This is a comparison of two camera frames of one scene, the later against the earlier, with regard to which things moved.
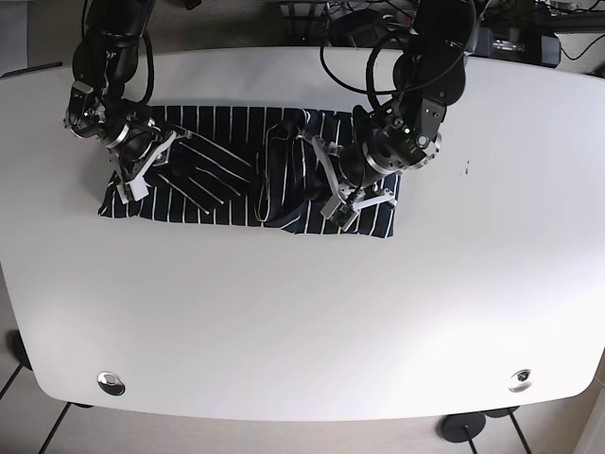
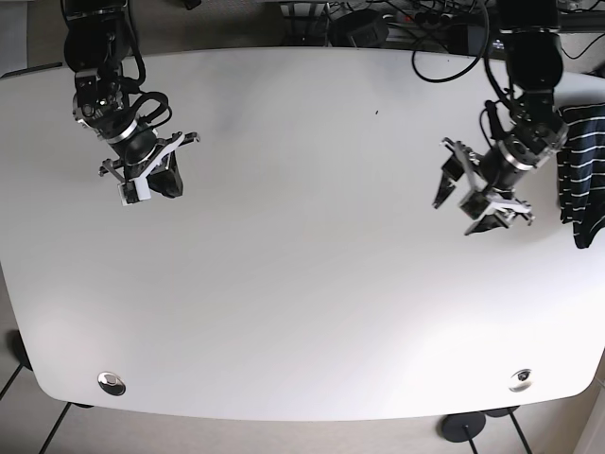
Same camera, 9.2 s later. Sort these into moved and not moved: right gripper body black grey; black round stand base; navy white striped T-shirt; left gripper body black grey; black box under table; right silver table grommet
Moved: right gripper body black grey; navy white striped T-shirt
Not moved: left gripper body black grey; black round stand base; black box under table; right silver table grommet
